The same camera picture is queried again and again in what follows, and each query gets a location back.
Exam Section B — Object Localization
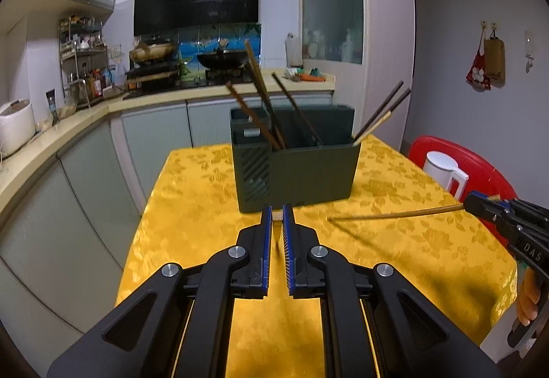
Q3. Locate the beige kitchen countertop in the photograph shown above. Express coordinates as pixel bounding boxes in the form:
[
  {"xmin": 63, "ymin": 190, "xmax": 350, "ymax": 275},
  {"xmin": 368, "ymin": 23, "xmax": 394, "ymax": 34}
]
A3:
[{"xmin": 0, "ymin": 68, "xmax": 336, "ymax": 211}]

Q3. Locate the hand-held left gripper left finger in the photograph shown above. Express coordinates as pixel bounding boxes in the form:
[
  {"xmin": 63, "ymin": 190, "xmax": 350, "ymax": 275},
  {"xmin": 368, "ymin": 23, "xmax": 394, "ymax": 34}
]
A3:
[{"xmin": 46, "ymin": 205, "xmax": 274, "ymax": 378}]

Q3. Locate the dark green utensil holder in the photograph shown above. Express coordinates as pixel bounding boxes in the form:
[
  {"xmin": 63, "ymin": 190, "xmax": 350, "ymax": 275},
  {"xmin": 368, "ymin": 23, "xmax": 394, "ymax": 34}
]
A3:
[{"xmin": 229, "ymin": 104, "xmax": 362, "ymax": 214}]

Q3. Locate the brown hanging bag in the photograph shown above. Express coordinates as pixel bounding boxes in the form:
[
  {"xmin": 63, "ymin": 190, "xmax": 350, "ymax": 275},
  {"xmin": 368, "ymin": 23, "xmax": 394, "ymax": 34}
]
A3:
[{"xmin": 484, "ymin": 31, "xmax": 506, "ymax": 83}]

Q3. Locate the black pepper grinder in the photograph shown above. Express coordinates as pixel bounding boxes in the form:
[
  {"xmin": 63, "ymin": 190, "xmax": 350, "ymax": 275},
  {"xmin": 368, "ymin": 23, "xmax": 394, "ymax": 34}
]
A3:
[{"xmin": 46, "ymin": 89, "xmax": 62, "ymax": 125}]

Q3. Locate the white electric kettle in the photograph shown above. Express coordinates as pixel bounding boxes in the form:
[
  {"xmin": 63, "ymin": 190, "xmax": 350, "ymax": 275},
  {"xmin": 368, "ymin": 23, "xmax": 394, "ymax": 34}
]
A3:
[{"xmin": 423, "ymin": 151, "xmax": 469, "ymax": 198}]

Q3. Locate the yellow floral tablecloth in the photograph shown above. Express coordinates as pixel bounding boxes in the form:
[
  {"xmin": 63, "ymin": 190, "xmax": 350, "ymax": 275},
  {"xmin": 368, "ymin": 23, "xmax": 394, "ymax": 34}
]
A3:
[{"xmin": 115, "ymin": 133, "xmax": 517, "ymax": 378}]

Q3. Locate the wooden board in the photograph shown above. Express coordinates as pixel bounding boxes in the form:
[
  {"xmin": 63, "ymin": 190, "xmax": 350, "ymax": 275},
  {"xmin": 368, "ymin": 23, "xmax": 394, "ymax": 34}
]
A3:
[{"xmin": 126, "ymin": 75, "xmax": 178, "ymax": 89}]

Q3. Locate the orange kitchen tool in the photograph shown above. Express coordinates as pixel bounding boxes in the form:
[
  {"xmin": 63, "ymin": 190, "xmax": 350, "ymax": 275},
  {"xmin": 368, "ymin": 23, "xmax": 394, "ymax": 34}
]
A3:
[{"xmin": 296, "ymin": 68, "xmax": 327, "ymax": 82}]

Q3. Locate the black gas stove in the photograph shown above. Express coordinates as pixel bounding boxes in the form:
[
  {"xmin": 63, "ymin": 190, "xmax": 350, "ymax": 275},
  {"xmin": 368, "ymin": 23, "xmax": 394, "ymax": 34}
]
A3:
[{"xmin": 124, "ymin": 75, "xmax": 254, "ymax": 100}]

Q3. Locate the black wok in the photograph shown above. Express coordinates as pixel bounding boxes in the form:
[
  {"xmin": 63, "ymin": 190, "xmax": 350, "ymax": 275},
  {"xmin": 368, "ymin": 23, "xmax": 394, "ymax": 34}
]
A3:
[{"xmin": 196, "ymin": 39, "xmax": 247, "ymax": 70}]

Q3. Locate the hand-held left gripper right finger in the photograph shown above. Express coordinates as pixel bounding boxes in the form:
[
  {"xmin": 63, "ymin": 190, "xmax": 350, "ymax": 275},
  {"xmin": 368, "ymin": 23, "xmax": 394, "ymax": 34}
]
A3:
[{"xmin": 281, "ymin": 204, "xmax": 502, "ymax": 378}]

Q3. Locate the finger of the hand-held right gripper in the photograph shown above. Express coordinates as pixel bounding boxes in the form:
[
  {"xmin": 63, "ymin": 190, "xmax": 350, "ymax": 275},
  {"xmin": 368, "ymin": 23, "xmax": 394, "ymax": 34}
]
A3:
[
  {"xmin": 473, "ymin": 191, "xmax": 549, "ymax": 233},
  {"xmin": 464, "ymin": 193, "xmax": 549, "ymax": 247}
]

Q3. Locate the black induction cooker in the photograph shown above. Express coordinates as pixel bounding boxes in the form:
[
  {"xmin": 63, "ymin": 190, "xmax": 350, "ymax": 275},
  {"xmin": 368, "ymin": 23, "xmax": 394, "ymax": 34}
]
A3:
[{"xmin": 126, "ymin": 62, "xmax": 180, "ymax": 80}]

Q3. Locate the blue picture backsplash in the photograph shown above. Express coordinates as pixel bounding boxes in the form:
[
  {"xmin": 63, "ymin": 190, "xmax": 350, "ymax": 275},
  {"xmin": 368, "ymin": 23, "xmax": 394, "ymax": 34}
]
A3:
[{"xmin": 177, "ymin": 23, "xmax": 262, "ymax": 76}]

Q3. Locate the white rice cooker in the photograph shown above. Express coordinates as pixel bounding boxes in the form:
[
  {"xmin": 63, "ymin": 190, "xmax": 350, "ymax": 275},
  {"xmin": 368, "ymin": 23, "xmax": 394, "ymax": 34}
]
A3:
[{"xmin": 0, "ymin": 100, "xmax": 36, "ymax": 158}]

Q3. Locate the person's right hand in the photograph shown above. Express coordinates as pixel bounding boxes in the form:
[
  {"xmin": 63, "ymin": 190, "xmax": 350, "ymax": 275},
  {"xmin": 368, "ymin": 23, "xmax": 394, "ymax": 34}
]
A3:
[{"xmin": 516, "ymin": 270, "xmax": 542, "ymax": 326}]

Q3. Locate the metal spice rack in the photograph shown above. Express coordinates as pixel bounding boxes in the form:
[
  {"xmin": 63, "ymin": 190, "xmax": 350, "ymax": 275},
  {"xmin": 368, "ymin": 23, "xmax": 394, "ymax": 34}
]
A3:
[{"xmin": 59, "ymin": 15, "xmax": 108, "ymax": 108}]

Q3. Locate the golden frying pan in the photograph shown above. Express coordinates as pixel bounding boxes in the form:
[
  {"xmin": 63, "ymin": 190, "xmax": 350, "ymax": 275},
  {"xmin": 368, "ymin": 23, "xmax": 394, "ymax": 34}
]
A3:
[{"xmin": 129, "ymin": 40, "xmax": 177, "ymax": 63}]

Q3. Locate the clear wall hook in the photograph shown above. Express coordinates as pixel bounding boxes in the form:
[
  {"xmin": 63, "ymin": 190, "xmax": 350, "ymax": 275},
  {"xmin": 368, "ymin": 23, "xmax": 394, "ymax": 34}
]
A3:
[{"xmin": 523, "ymin": 30, "xmax": 537, "ymax": 70}]

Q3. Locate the red hanging bag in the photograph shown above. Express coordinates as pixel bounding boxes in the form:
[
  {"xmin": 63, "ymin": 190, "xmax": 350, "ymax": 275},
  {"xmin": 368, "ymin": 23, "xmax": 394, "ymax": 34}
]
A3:
[{"xmin": 465, "ymin": 32, "xmax": 492, "ymax": 91}]

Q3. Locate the red plastic chair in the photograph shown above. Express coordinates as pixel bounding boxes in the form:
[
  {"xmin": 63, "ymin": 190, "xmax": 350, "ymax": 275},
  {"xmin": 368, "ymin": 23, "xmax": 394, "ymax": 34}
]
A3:
[{"xmin": 407, "ymin": 135, "xmax": 519, "ymax": 233}]

